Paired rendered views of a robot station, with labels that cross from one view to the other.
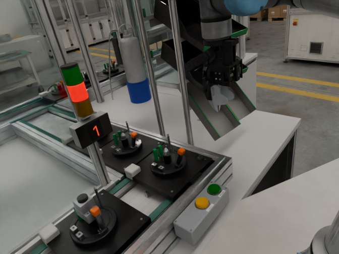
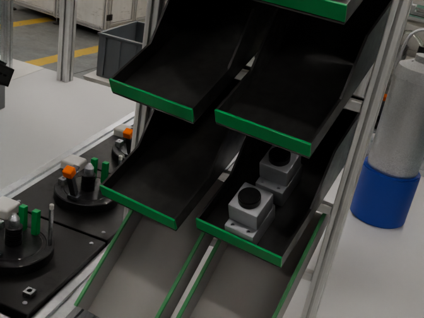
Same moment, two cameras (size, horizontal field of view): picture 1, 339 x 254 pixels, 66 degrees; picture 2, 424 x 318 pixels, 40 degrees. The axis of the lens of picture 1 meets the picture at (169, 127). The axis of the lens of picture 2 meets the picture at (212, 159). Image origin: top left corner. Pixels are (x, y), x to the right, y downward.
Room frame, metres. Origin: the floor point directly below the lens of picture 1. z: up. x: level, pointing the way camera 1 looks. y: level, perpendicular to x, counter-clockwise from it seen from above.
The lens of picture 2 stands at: (0.67, -0.87, 1.62)
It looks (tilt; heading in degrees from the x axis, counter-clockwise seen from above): 25 degrees down; 61
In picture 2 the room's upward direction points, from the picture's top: 10 degrees clockwise
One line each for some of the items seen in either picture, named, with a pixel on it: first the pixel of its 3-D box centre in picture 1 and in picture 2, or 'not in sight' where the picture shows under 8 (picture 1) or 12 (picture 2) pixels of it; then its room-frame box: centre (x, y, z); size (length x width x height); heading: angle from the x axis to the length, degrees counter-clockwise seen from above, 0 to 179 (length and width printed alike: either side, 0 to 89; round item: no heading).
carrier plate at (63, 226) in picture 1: (96, 229); not in sight; (0.56, 0.27, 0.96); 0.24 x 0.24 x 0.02; 45
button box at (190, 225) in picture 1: (203, 210); not in sight; (0.58, -0.06, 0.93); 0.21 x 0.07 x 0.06; 135
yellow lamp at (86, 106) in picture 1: (82, 106); not in sight; (0.75, 0.25, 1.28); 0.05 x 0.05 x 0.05
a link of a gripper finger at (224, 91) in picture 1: (224, 95); not in sight; (0.68, -0.17, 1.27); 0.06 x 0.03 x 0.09; 45
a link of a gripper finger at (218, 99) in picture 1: (219, 100); not in sight; (0.66, -0.15, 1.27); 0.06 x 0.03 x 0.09; 45
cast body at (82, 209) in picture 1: (83, 204); not in sight; (0.56, 0.28, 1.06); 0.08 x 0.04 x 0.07; 45
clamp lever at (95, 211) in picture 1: (97, 217); not in sight; (0.53, 0.24, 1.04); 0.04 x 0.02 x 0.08; 45
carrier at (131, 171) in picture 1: (166, 156); (14, 231); (0.79, 0.03, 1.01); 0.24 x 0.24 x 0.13; 45
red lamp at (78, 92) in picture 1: (77, 90); not in sight; (0.75, 0.25, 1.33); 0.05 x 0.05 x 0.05
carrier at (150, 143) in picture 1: (124, 140); (88, 178); (0.97, 0.20, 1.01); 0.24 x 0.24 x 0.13; 45
